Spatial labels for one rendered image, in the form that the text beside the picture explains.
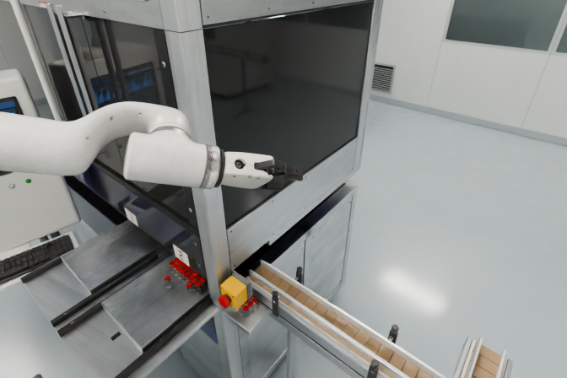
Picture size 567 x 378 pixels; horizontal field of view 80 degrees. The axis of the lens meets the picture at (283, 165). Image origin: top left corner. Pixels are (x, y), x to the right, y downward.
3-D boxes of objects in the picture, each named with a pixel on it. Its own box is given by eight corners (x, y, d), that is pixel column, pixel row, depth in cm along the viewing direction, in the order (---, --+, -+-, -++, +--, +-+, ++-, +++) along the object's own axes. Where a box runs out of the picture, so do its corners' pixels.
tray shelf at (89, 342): (134, 218, 163) (133, 216, 162) (234, 295, 125) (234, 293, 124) (21, 281, 131) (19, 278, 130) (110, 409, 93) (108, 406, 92)
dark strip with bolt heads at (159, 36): (198, 269, 118) (154, 29, 78) (207, 275, 116) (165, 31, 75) (196, 271, 118) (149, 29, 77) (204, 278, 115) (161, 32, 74)
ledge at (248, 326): (250, 288, 128) (250, 285, 127) (276, 307, 121) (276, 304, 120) (223, 314, 119) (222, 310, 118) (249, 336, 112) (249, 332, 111)
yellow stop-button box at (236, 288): (236, 285, 117) (235, 271, 114) (251, 296, 114) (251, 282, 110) (220, 299, 112) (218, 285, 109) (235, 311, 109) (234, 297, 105)
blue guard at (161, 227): (14, 127, 221) (2, 101, 211) (207, 277, 116) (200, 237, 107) (13, 128, 220) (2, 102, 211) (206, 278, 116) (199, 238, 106)
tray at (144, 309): (183, 253, 141) (181, 247, 139) (225, 285, 127) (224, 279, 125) (103, 309, 118) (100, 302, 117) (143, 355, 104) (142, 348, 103)
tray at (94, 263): (139, 220, 159) (137, 214, 158) (171, 245, 145) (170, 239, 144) (62, 262, 137) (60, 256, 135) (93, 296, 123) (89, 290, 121)
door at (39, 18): (75, 144, 154) (24, 3, 124) (128, 180, 129) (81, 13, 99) (73, 145, 154) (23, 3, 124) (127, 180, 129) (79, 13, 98)
